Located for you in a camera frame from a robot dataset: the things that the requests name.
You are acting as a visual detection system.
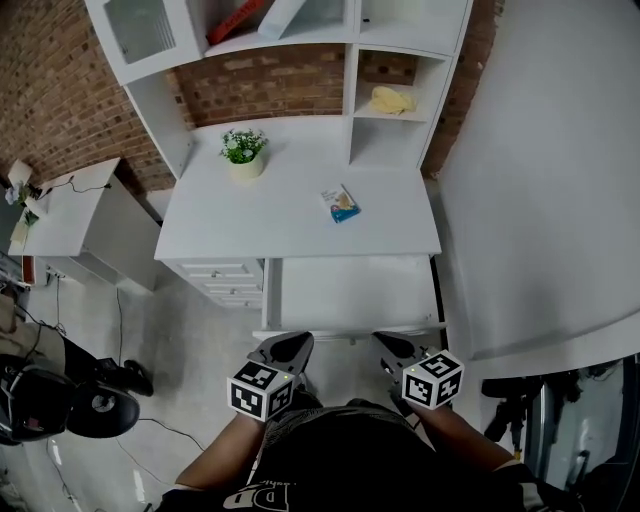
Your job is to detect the person's right forearm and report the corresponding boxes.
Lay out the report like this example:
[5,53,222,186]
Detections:
[422,405,517,472]

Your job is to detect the small white side table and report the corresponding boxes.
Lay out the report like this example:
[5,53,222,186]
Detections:
[7,157,164,292]

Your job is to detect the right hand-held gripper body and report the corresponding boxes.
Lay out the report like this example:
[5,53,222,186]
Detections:
[382,347,465,412]

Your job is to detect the pale flowers in vase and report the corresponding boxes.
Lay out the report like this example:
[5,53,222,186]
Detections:
[3,180,40,227]

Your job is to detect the white ring binder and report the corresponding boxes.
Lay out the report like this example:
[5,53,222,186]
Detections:
[257,0,306,39]

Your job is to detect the thin black table cable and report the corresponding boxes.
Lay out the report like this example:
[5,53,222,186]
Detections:
[37,175,113,197]

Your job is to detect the white floor cable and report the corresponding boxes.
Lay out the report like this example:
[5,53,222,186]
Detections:
[113,438,177,487]

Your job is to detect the white glass cabinet door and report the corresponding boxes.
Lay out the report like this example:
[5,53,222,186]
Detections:
[82,0,207,87]

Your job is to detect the white table lamp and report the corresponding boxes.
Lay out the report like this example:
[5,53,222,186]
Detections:
[7,159,49,215]

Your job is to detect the yellow cloth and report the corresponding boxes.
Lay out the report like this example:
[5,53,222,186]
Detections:
[369,85,419,117]

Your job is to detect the green plant in cream pot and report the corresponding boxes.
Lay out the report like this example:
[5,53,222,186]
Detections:
[219,128,270,182]

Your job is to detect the red book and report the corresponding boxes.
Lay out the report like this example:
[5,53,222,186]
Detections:
[206,0,271,45]

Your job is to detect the black bulky equipment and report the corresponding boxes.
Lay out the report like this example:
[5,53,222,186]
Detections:
[0,352,76,447]

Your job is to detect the dark framed glass door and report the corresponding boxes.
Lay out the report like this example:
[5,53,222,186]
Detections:
[514,352,640,512]

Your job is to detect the small white desk drawer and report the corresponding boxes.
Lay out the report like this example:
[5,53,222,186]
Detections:
[197,279,264,295]
[214,294,264,310]
[174,258,265,279]

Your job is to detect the small blue white packet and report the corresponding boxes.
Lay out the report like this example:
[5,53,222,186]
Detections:
[319,183,362,225]

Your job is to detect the person's black shirt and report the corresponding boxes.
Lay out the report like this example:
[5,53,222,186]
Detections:
[159,397,557,512]

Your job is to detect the white desk with hutch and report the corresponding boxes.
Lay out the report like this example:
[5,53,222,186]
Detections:
[82,0,474,346]

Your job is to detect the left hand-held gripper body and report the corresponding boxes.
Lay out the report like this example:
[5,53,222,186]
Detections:
[227,349,307,423]

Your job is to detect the black office chair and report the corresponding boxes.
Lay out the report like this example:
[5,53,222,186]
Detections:
[66,382,142,441]

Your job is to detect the person's left forearm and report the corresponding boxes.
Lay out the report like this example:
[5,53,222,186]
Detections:
[174,417,267,495]

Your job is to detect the wide white drawer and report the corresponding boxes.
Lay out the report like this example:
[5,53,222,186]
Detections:
[252,255,449,342]

